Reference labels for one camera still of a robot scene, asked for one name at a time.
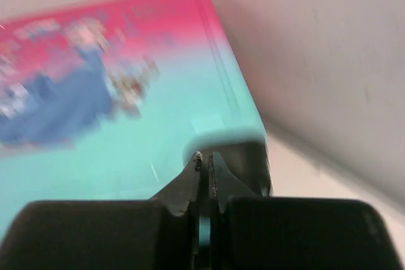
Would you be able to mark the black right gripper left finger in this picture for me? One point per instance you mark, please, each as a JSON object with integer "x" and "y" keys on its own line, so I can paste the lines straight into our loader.
{"x": 157, "y": 233}

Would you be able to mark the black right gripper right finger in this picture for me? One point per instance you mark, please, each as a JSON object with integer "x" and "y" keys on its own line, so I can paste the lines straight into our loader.
{"x": 249, "y": 231}

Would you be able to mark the pink and teal kids suitcase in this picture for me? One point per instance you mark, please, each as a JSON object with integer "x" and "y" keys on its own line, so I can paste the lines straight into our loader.
{"x": 108, "y": 100}

